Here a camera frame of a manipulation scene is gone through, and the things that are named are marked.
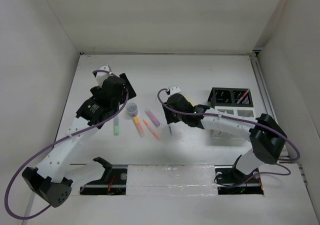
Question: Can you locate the white organizer box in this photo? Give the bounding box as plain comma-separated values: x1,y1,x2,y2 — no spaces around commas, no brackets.
210,106,256,138

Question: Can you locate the red pen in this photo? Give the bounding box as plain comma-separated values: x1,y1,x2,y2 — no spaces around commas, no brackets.
237,89,250,104

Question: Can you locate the orange pen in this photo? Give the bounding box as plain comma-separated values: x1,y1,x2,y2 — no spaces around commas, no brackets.
142,119,160,141

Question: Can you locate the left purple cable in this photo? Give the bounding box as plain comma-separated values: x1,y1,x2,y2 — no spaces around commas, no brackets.
3,69,130,220

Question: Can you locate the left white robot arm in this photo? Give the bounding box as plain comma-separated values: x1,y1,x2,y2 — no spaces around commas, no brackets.
22,73,137,208

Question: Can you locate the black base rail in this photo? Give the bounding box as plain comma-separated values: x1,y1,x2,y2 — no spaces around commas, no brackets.
80,165,264,197

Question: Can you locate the orange highlighter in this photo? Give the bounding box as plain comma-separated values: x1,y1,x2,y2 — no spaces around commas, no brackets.
132,116,145,138

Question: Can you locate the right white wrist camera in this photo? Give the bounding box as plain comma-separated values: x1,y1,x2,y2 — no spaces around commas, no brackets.
166,85,181,96

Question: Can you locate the green highlighter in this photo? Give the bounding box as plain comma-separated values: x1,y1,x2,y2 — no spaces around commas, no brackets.
113,116,120,136

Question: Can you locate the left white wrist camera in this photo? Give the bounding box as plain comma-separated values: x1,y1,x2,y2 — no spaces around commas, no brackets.
92,64,113,87

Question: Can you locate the purple highlighter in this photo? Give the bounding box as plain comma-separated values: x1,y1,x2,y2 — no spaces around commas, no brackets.
144,108,161,128

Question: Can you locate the black organizer box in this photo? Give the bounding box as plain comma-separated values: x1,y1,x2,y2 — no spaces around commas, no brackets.
207,87,254,108

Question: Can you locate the yellow highlighter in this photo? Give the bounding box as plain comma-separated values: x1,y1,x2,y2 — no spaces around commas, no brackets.
186,97,195,107

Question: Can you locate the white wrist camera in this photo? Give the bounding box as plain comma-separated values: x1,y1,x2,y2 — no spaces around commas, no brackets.
166,85,181,96
92,64,113,87

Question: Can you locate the blue pen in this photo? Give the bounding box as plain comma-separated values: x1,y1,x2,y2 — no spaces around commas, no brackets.
168,124,172,136

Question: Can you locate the paper clip jar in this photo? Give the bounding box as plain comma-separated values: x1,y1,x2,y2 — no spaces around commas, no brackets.
125,102,139,118

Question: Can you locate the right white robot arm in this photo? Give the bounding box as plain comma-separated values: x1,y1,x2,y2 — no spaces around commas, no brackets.
162,93,287,182

